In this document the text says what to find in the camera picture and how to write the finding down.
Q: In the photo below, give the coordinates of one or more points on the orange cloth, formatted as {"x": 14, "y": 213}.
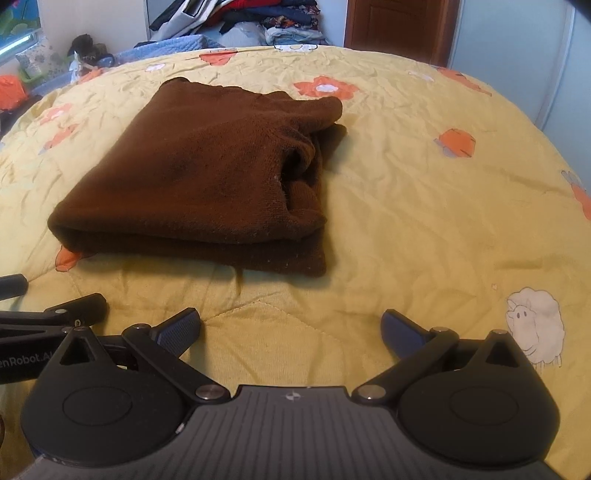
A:
{"x": 13, "y": 92}

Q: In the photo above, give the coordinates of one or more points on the brown knitted sweater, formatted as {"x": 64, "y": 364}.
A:
{"x": 198, "y": 175}

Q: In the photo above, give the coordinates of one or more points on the frosted glass sliding wardrobe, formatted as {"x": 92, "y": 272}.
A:
{"x": 517, "y": 50}

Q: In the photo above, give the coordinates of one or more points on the blue quilted blanket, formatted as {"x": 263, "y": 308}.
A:
{"x": 184, "y": 44}

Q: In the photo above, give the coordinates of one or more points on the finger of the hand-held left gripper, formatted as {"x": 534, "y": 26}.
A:
{"x": 13, "y": 286}
{"x": 69, "y": 310}

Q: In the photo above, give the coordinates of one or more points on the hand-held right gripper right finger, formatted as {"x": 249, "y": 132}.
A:
{"x": 400, "y": 336}

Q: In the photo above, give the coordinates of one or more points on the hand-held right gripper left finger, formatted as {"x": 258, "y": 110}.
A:
{"x": 181, "y": 330}

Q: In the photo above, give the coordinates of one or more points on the brown wooden door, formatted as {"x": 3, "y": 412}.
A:
{"x": 397, "y": 27}

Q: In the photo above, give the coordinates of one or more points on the pile of mixed clothes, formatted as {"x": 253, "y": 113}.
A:
{"x": 258, "y": 18}

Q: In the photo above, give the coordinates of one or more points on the dark brown bundle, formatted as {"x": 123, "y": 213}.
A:
{"x": 90, "y": 48}

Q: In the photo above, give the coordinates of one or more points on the colourful wall poster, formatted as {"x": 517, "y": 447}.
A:
{"x": 18, "y": 16}

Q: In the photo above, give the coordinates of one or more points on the yellow printed bed quilt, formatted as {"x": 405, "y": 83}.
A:
{"x": 438, "y": 230}

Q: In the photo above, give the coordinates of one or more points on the floral pillow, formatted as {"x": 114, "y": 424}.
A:
{"x": 44, "y": 62}

